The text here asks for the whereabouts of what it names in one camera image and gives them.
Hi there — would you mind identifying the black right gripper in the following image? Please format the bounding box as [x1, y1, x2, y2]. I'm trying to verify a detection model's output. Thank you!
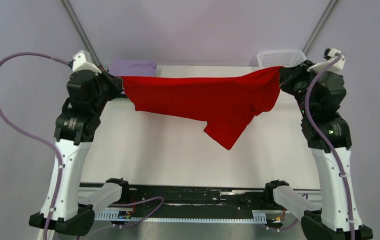
[278, 59, 321, 118]

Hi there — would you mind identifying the red t shirt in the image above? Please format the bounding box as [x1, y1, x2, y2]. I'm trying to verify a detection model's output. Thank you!
[123, 66, 280, 150]

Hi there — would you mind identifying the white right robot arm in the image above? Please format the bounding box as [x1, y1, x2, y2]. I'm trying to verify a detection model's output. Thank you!
[263, 48, 373, 240]

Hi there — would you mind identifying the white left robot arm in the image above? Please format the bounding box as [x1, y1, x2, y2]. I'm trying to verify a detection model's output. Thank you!
[28, 50, 131, 237]

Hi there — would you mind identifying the lavender folded t shirt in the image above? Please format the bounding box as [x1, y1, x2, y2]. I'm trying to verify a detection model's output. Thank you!
[108, 57, 157, 77]

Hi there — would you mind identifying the white plastic basket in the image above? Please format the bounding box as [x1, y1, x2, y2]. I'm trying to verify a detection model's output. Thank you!
[256, 49, 307, 69]

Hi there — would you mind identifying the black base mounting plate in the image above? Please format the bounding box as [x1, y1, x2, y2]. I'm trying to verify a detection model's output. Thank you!
[97, 184, 296, 220]

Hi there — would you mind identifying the right aluminium frame post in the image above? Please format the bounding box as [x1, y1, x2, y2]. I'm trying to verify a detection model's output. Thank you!
[302, 0, 340, 56]

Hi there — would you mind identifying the aluminium frame post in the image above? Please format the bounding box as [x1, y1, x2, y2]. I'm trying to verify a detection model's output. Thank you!
[302, 0, 340, 56]
[60, 0, 102, 67]

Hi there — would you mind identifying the left aluminium frame post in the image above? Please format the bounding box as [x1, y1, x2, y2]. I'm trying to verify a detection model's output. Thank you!
[60, 0, 102, 67]

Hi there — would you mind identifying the aluminium front rail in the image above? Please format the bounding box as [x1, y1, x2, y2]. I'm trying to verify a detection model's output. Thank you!
[77, 182, 323, 213]

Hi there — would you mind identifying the white slotted cable duct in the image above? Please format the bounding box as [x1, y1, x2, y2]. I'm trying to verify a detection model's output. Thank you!
[93, 209, 267, 223]

